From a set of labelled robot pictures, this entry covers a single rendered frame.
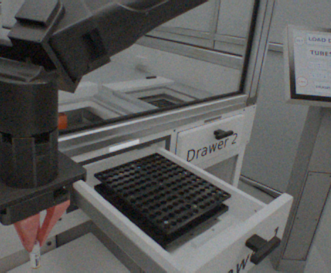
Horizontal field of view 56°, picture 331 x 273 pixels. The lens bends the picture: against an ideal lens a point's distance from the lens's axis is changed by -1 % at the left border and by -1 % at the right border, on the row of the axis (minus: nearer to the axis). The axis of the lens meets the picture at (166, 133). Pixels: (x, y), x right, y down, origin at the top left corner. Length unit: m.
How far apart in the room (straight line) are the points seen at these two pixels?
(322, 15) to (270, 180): 1.14
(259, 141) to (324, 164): 0.94
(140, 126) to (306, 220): 1.10
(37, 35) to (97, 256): 0.49
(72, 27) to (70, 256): 0.49
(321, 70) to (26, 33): 1.12
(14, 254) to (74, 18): 0.53
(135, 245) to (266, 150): 1.90
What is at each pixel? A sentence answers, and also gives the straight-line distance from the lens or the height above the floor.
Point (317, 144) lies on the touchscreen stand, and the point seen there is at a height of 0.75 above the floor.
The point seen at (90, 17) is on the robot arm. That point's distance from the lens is 0.31.
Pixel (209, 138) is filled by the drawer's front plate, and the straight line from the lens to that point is 0.91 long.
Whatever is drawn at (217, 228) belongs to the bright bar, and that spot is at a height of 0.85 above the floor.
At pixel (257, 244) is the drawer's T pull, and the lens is 0.53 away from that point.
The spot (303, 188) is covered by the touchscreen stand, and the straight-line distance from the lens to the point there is 1.53.
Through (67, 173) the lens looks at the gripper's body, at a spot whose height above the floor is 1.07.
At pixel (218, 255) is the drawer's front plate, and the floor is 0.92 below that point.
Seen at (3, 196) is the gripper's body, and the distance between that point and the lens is 0.33.
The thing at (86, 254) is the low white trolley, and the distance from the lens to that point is 0.70.
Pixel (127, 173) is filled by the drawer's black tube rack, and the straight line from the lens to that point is 0.68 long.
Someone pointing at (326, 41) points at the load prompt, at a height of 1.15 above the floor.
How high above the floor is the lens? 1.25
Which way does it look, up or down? 23 degrees down
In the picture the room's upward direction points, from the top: 5 degrees clockwise
